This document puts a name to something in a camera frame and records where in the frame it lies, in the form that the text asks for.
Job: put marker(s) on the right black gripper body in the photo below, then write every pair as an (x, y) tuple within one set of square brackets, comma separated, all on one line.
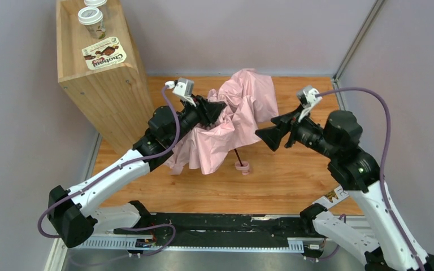
[(287, 129)]

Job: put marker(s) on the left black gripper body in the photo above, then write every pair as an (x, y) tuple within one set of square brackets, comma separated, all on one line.
[(201, 112)]

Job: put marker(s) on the paper cup with white lid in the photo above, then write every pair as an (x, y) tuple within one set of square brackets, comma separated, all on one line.
[(92, 19)]

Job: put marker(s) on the pink folding umbrella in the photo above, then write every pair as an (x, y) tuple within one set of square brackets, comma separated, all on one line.
[(251, 100)]

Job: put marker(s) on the white logo label plate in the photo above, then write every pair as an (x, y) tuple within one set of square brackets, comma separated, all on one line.
[(332, 198)]

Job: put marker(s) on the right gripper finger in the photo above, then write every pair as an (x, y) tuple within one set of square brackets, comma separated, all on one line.
[(288, 117), (272, 136)]

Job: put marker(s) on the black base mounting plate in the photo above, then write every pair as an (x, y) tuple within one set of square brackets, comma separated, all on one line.
[(225, 229)]

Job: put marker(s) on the Chobani yogurt container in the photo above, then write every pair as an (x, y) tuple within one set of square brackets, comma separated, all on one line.
[(104, 53)]

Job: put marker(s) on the white slotted cable duct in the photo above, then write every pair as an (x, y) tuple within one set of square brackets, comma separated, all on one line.
[(130, 242)]

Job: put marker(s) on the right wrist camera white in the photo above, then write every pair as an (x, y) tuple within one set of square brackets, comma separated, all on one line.
[(309, 98)]

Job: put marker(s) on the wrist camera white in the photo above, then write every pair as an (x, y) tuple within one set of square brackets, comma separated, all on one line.
[(183, 89), (309, 98)]

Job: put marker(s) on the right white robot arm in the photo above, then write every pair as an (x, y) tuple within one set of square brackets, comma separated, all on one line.
[(357, 172)]

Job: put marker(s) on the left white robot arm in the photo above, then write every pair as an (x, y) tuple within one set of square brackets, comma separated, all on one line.
[(75, 213)]

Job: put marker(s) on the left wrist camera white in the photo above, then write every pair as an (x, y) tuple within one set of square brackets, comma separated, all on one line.
[(183, 89)]

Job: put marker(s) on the wooden shelf box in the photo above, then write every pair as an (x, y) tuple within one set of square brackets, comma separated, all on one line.
[(116, 98)]

